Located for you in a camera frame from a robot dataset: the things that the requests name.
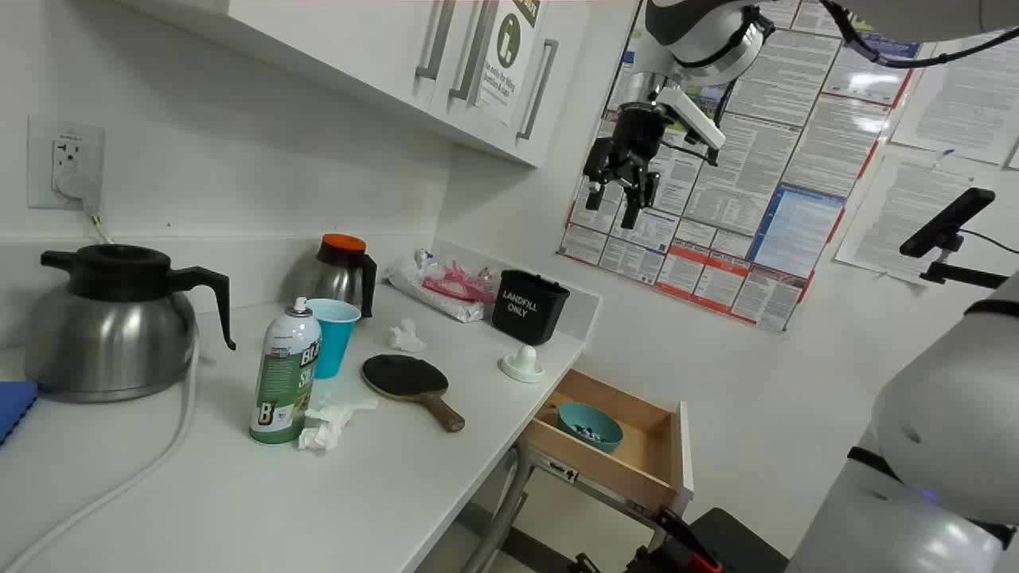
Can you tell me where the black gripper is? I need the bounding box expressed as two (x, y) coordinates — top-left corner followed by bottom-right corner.
(579, 100), (676, 233)

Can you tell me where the black plastic bin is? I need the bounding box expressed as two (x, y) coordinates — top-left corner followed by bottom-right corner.
(489, 266), (573, 346)

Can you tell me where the green and white sign sticker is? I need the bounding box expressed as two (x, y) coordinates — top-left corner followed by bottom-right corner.
(471, 0), (548, 131)

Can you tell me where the white round knob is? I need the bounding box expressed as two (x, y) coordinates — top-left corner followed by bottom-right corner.
(496, 344), (548, 386)

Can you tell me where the teal bowl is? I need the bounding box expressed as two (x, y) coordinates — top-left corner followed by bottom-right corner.
(553, 397), (627, 454)

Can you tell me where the open wooden drawer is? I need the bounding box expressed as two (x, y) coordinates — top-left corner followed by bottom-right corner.
(520, 367), (698, 523)

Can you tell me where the black table tennis paddle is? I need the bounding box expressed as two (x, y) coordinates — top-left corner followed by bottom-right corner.
(361, 349), (468, 437)

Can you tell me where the blue plastic cup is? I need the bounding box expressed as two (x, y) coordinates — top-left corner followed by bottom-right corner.
(303, 295), (365, 381)

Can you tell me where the grey metal table leg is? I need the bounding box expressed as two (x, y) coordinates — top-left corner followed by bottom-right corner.
(463, 450), (536, 573)

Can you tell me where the red and black clamp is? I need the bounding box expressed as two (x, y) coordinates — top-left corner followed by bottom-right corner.
(624, 505), (728, 573)

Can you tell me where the crumpled white tissue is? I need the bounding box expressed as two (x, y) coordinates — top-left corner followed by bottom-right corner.
(293, 392), (383, 457)

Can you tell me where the green spray can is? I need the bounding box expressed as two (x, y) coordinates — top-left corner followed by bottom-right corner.
(247, 294), (326, 445)

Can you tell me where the blue cloth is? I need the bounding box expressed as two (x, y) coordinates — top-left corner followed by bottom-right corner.
(0, 379), (44, 450)

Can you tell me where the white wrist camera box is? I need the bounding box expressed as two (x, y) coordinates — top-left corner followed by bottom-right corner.
(653, 84), (733, 157)

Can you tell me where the silver cabinet handle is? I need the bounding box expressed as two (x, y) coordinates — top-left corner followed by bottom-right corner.
(411, 0), (458, 85)
(446, 0), (504, 107)
(517, 38), (560, 147)

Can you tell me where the white paper wall notice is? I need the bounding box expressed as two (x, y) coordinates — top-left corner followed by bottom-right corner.
(889, 36), (1019, 172)
(831, 140), (1019, 294)

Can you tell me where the white wall cabinet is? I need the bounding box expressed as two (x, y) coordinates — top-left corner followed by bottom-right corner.
(113, 0), (593, 172)

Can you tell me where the black camera on stand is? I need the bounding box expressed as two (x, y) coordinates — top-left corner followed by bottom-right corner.
(898, 185), (1011, 294)

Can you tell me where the steel kettle black handle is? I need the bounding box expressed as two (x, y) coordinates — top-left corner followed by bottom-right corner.
(23, 243), (238, 409)

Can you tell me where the white power cable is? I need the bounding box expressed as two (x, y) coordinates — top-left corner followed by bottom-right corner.
(0, 157), (204, 573)

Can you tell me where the white wall outlet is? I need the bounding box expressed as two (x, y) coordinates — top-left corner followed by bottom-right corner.
(26, 118), (109, 212)

